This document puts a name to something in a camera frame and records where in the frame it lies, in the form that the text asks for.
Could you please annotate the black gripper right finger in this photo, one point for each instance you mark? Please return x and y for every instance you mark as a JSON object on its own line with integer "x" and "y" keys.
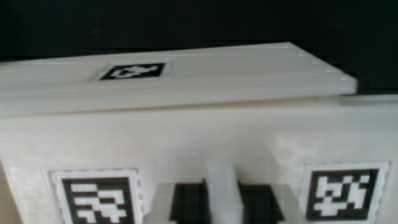
{"x": 270, "y": 205}

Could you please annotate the white cabinet body box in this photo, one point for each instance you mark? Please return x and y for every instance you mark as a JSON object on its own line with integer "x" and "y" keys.
{"x": 167, "y": 78}

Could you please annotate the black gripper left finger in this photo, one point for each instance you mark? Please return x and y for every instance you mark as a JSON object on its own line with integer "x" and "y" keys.
{"x": 179, "y": 205}

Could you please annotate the white cabinet door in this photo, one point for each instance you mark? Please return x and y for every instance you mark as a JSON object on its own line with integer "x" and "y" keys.
{"x": 272, "y": 135}

